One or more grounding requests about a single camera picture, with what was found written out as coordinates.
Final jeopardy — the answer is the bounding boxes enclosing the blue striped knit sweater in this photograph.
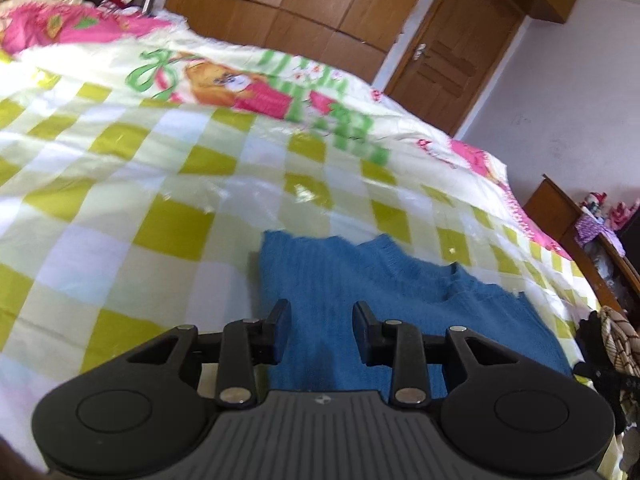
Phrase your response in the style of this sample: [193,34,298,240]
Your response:
[258,231,570,396]

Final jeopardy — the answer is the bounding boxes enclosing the pile of dark clothes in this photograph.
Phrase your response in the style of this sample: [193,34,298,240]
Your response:
[573,306,639,479]

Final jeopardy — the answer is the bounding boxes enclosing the wooden side cabinet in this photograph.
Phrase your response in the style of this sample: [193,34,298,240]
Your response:
[523,174,639,327]

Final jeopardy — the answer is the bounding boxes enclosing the green checkered cartoon bed quilt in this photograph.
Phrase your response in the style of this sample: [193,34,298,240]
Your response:
[1,22,624,479]

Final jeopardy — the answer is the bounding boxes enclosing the brown wooden door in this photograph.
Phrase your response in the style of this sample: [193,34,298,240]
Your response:
[385,0,524,136]

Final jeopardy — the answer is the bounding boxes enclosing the pink floral blanket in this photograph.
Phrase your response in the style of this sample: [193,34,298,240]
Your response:
[1,2,171,54]

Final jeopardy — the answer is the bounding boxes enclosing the brown wooden wardrobe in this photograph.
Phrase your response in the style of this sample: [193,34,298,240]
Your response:
[166,0,418,82]

